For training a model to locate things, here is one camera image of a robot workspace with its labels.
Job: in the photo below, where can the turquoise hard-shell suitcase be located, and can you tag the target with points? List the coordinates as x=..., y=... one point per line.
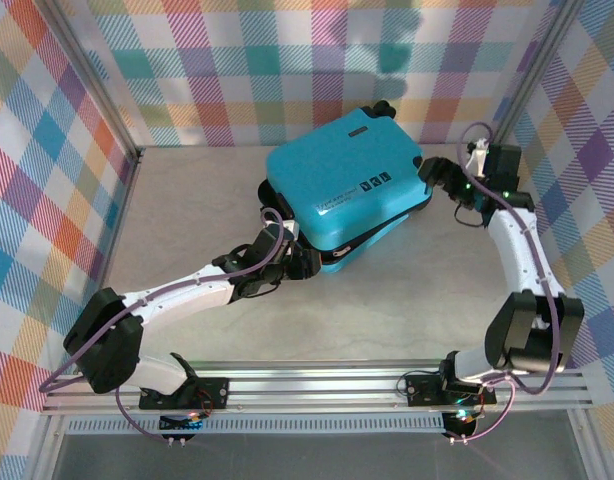
x=337, y=165

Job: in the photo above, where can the small LED circuit board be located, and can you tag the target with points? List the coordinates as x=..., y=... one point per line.
x=179, y=425
x=459, y=425

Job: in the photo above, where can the aluminium frame post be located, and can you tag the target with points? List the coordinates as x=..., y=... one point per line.
x=89, y=75
x=536, y=75

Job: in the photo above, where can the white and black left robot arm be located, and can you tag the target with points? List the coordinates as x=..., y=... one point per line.
x=107, y=350

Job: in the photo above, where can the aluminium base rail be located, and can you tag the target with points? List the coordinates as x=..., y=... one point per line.
x=312, y=390

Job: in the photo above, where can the aluminium side rail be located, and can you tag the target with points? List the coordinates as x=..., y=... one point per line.
x=130, y=182

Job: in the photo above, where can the aluminium lower frame bar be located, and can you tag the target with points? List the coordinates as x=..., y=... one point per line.
x=44, y=450
x=589, y=445

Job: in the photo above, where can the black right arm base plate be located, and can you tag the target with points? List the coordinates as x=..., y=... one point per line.
x=422, y=390

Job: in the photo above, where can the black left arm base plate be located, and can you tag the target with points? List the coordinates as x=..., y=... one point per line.
x=219, y=392

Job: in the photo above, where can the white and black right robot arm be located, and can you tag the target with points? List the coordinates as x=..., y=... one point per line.
x=517, y=330

